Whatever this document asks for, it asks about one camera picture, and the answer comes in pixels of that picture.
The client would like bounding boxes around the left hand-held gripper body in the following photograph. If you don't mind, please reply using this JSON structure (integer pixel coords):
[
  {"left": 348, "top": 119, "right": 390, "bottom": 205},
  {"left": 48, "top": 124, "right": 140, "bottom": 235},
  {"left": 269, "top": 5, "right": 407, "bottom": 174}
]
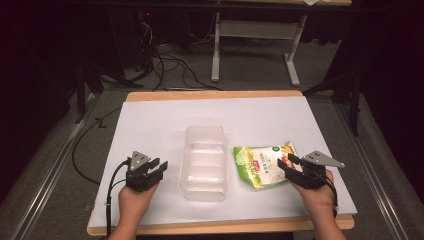
[{"left": 125, "top": 150, "right": 158, "bottom": 193}]

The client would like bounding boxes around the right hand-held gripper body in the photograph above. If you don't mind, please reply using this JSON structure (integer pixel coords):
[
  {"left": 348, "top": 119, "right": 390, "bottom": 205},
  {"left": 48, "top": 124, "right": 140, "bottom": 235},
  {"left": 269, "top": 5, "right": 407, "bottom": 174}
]
[{"left": 289, "top": 150, "right": 346, "bottom": 191}]

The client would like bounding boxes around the green and white snack bag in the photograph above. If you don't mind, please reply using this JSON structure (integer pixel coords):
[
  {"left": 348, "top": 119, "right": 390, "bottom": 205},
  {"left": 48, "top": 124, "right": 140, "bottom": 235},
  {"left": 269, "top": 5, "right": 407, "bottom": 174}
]
[{"left": 232, "top": 141, "right": 298, "bottom": 190}]

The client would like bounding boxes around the clear plastic container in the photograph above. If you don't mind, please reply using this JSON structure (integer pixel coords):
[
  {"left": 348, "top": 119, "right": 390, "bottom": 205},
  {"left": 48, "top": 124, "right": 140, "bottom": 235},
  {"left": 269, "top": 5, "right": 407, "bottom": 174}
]
[{"left": 178, "top": 125, "right": 229, "bottom": 203}]

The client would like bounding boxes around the person's right hand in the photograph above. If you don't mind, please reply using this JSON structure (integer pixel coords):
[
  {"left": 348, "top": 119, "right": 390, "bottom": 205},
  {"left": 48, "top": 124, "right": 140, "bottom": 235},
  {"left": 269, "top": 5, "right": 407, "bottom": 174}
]
[{"left": 289, "top": 169, "right": 336, "bottom": 218}]

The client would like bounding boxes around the person's left hand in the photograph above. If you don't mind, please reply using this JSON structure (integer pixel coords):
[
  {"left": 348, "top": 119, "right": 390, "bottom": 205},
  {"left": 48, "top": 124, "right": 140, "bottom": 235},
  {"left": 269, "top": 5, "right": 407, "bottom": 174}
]
[{"left": 117, "top": 181, "right": 160, "bottom": 224}]

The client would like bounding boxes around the white table cover sheet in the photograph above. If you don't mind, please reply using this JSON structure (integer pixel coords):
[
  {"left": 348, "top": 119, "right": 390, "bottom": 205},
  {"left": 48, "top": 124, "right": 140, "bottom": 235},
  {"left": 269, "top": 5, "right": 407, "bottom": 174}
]
[{"left": 89, "top": 96, "right": 359, "bottom": 229}]

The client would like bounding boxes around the black metal stand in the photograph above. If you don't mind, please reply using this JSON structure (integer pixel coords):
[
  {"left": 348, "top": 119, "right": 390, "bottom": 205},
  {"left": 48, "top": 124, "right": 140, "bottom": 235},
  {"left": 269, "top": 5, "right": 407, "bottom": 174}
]
[
  {"left": 302, "top": 68, "right": 364, "bottom": 138},
  {"left": 73, "top": 61, "right": 105, "bottom": 125}
]

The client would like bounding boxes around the wooden table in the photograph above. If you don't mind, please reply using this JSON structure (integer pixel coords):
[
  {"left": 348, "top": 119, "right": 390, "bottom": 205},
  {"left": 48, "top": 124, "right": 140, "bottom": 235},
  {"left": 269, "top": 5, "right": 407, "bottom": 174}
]
[{"left": 86, "top": 89, "right": 355, "bottom": 238}]

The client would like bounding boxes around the right hand-held gripper cable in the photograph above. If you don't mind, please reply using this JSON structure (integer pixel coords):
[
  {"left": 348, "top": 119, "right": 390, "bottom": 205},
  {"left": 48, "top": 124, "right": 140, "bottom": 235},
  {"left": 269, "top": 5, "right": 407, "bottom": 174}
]
[{"left": 318, "top": 171, "right": 340, "bottom": 218}]

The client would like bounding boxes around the hand-held gripper cable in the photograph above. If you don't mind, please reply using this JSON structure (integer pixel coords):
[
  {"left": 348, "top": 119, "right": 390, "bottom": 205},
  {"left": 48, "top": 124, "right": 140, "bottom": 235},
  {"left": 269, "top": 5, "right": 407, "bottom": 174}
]
[
  {"left": 105, "top": 158, "right": 132, "bottom": 238},
  {"left": 318, "top": 171, "right": 340, "bottom": 218}
]

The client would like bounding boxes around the left hand-held gripper cable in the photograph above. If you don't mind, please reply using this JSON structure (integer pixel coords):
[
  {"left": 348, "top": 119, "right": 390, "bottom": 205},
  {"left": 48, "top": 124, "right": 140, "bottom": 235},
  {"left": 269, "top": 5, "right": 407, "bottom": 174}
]
[{"left": 105, "top": 158, "right": 132, "bottom": 238}]

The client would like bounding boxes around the aluminium floor rail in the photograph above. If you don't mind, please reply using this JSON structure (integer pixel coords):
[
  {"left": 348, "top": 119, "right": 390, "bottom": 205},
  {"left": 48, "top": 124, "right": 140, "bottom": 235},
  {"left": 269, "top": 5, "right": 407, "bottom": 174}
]
[
  {"left": 334, "top": 102, "right": 403, "bottom": 240},
  {"left": 11, "top": 92, "right": 98, "bottom": 240}
]

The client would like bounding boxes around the black floor cable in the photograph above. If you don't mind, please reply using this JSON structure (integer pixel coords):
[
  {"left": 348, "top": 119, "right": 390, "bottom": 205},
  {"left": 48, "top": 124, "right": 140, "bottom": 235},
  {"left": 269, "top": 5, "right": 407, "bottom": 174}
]
[{"left": 71, "top": 106, "right": 123, "bottom": 186}]

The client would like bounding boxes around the bundle of black cables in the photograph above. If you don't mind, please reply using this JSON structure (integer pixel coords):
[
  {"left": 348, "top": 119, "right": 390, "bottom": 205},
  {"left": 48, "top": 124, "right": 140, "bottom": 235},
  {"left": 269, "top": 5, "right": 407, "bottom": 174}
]
[{"left": 133, "top": 19, "right": 224, "bottom": 92}]

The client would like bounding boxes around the white metal desk frame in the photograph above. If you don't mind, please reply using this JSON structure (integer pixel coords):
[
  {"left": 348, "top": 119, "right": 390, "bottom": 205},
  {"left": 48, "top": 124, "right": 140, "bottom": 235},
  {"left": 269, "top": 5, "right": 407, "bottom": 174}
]
[{"left": 210, "top": 11, "right": 308, "bottom": 88}]

